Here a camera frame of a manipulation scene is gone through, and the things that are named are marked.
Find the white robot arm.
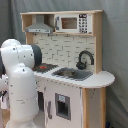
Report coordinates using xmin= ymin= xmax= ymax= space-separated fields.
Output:
xmin=0 ymin=39 xmax=42 ymax=128

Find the wooden toy kitchen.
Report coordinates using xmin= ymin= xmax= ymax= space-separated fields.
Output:
xmin=21 ymin=10 xmax=115 ymax=128

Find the grey toy sink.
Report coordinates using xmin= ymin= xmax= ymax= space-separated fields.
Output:
xmin=52 ymin=67 xmax=92 ymax=81

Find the black toy faucet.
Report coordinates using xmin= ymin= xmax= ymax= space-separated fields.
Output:
xmin=75 ymin=50 xmax=95 ymax=71

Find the black toy stovetop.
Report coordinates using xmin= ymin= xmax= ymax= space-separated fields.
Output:
xmin=34 ymin=63 xmax=56 ymax=73

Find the white cabinet door dispenser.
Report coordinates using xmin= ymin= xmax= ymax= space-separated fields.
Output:
xmin=44 ymin=81 xmax=82 ymax=128

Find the white toy microwave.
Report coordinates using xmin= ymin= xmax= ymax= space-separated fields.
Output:
xmin=55 ymin=14 xmax=92 ymax=33

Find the grey range hood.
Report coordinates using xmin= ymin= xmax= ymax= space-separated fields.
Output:
xmin=25 ymin=15 xmax=54 ymax=34

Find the grey backdrop curtain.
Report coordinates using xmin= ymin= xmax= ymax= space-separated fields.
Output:
xmin=0 ymin=0 xmax=128 ymax=128

